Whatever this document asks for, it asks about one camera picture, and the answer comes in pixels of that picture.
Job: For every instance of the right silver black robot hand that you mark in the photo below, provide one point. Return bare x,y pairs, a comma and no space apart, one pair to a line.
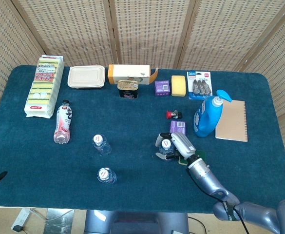
183,145

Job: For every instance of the clear Ganten water bottle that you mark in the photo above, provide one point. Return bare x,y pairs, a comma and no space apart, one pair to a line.
165,144
103,173
98,139

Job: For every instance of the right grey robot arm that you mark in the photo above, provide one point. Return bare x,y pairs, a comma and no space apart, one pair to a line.
205,178

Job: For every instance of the purple wrapped box with barcode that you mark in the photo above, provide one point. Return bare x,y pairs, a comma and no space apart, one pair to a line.
177,126

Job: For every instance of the green yellow scouring sponge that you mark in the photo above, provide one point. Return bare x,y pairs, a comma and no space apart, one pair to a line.
202,154

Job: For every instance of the blue detergent jug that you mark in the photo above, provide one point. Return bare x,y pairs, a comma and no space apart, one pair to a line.
204,119

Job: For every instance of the red emergency stop button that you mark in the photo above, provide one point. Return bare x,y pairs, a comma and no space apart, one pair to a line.
169,114

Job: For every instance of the white power strip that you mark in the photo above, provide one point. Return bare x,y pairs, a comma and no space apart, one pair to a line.
23,217

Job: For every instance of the kraft spiral notebook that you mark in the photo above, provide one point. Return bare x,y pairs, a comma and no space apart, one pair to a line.
232,120

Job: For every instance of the blue fabric table cover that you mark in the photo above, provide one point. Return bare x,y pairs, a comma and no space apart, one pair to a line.
132,122

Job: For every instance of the plain yellow sponge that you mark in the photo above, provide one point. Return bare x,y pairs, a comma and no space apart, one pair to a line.
178,85

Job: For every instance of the purple cube box with icons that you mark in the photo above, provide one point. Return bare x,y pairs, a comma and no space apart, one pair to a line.
162,88

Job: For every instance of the shiny metal table leg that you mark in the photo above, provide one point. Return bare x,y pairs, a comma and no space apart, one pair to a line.
62,223

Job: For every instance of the black luncheon meat can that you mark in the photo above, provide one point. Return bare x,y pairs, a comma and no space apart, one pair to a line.
127,90

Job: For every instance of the pink white drink bottle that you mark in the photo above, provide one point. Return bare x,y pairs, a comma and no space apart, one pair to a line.
63,119

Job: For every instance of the white orange carton box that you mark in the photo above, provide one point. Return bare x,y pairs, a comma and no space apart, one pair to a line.
130,72

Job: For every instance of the grey robot torso base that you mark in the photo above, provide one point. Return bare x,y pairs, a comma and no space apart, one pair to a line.
132,223

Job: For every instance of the yellow sponge multipack bag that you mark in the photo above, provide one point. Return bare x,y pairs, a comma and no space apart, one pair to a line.
43,87

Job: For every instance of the beige lidded food container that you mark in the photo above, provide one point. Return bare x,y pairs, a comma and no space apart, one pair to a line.
86,76

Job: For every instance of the woven bamboo folding screen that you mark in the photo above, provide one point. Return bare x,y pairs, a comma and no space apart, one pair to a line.
144,31

